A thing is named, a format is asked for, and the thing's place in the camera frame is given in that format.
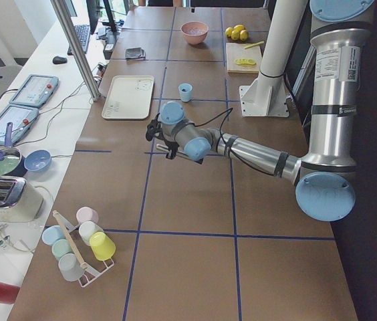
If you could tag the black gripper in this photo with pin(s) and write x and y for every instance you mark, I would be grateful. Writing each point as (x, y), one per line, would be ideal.
(172, 146)

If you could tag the steel muddler black tip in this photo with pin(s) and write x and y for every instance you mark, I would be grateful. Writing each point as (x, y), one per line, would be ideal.
(181, 154)

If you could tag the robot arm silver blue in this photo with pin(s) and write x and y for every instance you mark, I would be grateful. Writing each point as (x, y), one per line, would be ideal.
(322, 178)

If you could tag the light blue plastic cup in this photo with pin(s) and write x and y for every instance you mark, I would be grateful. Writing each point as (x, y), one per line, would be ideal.
(186, 96)

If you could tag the pink cup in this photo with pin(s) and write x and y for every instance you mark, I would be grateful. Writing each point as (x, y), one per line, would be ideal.
(85, 214)

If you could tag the white cup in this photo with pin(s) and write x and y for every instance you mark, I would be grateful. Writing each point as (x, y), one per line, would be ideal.
(87, 229)

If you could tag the yellow cup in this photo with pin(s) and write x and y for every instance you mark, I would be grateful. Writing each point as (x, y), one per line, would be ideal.
(102, 246)

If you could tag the pink bowl of ice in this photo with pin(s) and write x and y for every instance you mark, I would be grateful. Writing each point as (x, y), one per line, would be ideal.
(194, 32)

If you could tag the mint green cup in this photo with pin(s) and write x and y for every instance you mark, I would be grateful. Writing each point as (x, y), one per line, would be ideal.
(60, 248)

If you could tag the light blue cup on rack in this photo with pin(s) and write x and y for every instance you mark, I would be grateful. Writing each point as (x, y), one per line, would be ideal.
(52, 234)

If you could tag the white cup rack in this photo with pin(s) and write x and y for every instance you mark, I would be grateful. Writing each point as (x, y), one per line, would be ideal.
(93, 269)

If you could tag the grey cup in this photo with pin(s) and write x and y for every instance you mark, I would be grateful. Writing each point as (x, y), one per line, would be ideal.
(70, 267)

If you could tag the cream bear tray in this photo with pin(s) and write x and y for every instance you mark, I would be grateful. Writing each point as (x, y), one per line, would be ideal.
(128, 98)

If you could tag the grey folded cloth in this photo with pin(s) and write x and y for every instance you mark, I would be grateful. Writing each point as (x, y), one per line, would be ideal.
(135, 53)

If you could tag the lemon slices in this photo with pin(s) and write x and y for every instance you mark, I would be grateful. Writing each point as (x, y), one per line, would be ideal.
(245, 62)

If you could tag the wooden cutting board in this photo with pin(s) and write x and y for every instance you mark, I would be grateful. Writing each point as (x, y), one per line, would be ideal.
(236, 50)

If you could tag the blue bowl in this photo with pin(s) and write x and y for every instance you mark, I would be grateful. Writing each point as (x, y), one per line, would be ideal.
(37, 161)

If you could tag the yellow lemon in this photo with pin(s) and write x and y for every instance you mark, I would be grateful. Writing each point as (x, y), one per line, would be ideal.
(235, 35)
(239, 27)
(228, 31)
(243, 35)

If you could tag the yellow plastic knife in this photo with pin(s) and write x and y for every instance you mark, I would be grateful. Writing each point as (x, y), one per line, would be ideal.
(254, 45)

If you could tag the black computer mouse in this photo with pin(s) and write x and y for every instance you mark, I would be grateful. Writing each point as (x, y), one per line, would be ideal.
(57, 60)

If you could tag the teach pendant far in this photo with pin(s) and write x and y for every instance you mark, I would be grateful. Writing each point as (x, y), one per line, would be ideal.
(35, 91)

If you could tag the teach pendant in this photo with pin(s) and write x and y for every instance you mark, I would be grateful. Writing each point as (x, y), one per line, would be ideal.
(35, 91)
(15, 121)

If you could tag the black keyboard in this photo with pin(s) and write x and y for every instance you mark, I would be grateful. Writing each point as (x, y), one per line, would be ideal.
(83, 34)

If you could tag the teach pendant near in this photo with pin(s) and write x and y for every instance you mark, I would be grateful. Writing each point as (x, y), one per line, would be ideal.
(15, 121)

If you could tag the blue saucepan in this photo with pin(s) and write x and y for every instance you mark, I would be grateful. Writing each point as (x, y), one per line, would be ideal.
(11, 158)

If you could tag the white toaster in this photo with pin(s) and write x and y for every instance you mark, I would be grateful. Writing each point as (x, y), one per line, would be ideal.
(20, 202)

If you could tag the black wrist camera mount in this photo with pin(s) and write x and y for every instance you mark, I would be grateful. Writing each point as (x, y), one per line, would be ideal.
(154, 129)

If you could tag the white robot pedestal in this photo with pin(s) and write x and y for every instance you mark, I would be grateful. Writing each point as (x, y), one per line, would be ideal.
(265, 97)

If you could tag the aluminium frame post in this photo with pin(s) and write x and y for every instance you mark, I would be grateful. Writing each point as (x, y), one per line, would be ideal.
(66, 23)

